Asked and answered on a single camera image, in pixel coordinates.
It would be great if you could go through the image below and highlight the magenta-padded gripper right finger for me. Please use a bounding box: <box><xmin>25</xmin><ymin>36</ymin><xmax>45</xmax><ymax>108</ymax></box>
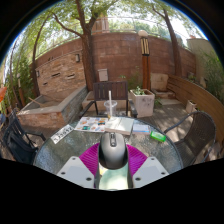
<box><xmin>126</xmin><ymin>143</ymin><xmax>170</xmax><ymax>190</ymax></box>

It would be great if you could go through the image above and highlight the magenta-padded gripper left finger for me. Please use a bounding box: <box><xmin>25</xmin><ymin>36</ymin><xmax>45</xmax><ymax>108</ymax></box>
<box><xmin>56</xmin><ymin>143</ymin><xmax>101</xmax><ymax>190</ymax></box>

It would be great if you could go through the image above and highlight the black and grey computer mouse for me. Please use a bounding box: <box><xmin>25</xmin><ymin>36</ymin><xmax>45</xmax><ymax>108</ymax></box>
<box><xmin>98</xmin><ymin>131</ymin><xmax>129</xmax><ymax>170</ymax></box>

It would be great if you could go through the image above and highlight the small green box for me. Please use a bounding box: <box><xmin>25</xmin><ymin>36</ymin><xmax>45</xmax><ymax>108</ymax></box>
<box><xmin>149</xmin><ymin>130</ymin><xmax>167</xmax><ymax>143</ymax></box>

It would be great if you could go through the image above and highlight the white patterned paper strip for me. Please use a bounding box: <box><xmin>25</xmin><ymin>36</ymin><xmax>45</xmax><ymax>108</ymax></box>
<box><xmin>50</xmin><ymin>123</ymin><xmax>75</xmax><ymax>145</ymax></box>

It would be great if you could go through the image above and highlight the small light blue booklet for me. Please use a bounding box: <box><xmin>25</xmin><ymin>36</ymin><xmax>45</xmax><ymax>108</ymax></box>
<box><xmin>132</xmin><ymin>123</ymin><xmax>152</xmax><ymax>135</ymax></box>

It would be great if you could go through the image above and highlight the colourful open magazine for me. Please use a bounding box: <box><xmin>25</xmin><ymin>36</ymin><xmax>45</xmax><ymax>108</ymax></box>
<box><xmin>73</xmin><ymin>116</ymin><xmax>109</xmax><ymax>133</ymax></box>

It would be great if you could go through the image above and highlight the white book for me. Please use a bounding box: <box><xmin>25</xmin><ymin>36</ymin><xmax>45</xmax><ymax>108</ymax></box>
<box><xmin>104</xmin><ymin>116</ymin><xmax>135</xmax><ymax>136</ymax></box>

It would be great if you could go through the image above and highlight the dark wicker chair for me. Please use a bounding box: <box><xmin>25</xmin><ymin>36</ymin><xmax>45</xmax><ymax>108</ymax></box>
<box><xmin>163</xmin><ymin>110</ymin><xmax>217</xmax><ymax>168</ymax></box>

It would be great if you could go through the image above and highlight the stone raised bed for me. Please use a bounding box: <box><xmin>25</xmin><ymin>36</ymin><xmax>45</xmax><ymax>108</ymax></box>
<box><xmin>16</xmin><ymin>85</ymin><xmax>89</xmax><ymax>129</ymax></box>

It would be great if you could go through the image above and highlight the white square planter with plant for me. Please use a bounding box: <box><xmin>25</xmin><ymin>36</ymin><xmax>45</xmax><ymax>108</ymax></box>
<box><xmin>129</xmin><ymin>86</ymin><xmax>156</xmax><ymax>118</ymax></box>

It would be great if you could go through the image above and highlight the black metal chair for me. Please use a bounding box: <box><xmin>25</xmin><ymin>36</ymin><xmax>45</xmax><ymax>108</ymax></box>
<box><xmin>1</xmin><ymin>109</ymin><xmax>47</xmax><ymax>165</ymax></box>

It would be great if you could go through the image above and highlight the clear plastic cup with straw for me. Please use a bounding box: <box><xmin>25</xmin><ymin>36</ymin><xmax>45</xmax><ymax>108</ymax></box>
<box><xmin>103</xmin><ymin>90</ymin><xmax>118</xmax><ymax>121</ymax></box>

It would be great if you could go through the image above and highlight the dark wooden slatted chair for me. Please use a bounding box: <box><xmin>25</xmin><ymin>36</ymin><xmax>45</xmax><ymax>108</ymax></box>
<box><xmin>79</xmin><ymin>80</ymin><xmax>138</xmax><ymax>118</ymax></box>

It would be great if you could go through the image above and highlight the curved wooden bench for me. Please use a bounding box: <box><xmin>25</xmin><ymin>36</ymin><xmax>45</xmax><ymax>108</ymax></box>
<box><xmin>166</xmin><ymin>75</ymin><xmax>224</xmax><ymax>148</ymax></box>

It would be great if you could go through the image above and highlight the beige stone block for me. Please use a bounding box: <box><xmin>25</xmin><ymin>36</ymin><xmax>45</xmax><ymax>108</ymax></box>
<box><xmin>150</xmin><ymin>72</ymin><xmax>170</xmax><ymax>92</ymax></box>

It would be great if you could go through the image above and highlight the thick forked tree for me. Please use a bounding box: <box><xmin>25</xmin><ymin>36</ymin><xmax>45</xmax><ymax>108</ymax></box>
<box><xmin>49</xmin><ymin>0</ymin><xmax>111</xmax><ymax>93</ymax></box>

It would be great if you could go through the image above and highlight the slim tree trunk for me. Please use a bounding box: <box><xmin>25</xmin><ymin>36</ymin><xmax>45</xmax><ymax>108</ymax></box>
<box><xmin>151</xmin><ymin>3</ymin><xmax>184</xmax><ymax>78</ymax></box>

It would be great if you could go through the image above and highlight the grey wall box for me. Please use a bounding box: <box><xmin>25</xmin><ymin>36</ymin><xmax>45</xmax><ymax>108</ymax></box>
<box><xmin>97</xmin><ymin>68</ymin><xmax>109</xmax><ymax>82</ymax></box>

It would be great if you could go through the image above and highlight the wooden garden lamp post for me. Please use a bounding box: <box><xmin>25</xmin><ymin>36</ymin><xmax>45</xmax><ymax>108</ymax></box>
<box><xmin>137</xmin><ymin>29</ymin><xmax>152</xmax><ymax>91</ymax></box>

